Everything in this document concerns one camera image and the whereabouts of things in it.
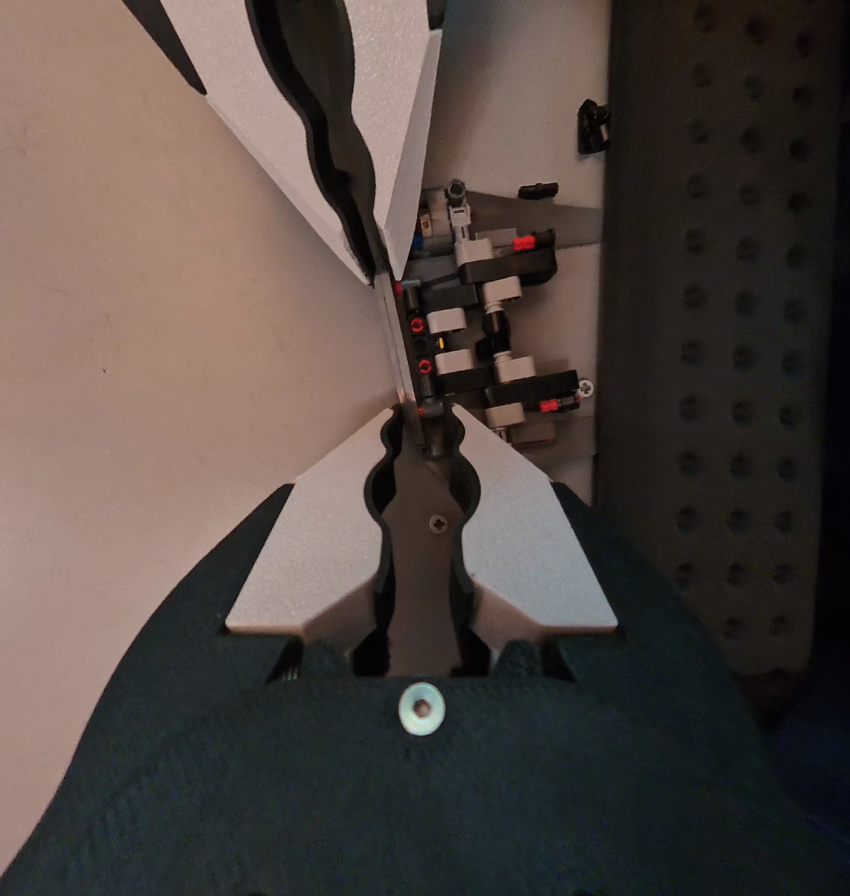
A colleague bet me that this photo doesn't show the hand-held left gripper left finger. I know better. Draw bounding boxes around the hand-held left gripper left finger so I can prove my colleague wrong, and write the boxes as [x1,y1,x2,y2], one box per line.
[225,405,406,659]

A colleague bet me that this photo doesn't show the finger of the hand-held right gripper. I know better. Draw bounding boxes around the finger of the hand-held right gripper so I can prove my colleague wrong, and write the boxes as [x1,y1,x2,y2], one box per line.
[292,0,443,279]
[164,0,384,284]

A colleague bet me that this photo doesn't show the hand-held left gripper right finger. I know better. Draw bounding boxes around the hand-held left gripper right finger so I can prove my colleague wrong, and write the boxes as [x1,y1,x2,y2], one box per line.
[449,405,618,659]

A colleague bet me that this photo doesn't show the grey black lego technic model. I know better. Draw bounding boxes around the grey black lego technic model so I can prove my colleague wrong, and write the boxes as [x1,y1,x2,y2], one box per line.
[374,178,604,463]

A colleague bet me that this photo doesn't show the black perforated foam mat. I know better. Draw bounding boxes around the black perforated foam mat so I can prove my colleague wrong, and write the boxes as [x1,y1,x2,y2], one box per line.
[596,0,846,708]

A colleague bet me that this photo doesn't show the black lego connector piece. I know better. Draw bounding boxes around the black lego connector piece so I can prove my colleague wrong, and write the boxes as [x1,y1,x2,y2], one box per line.
[576,98,612,156]

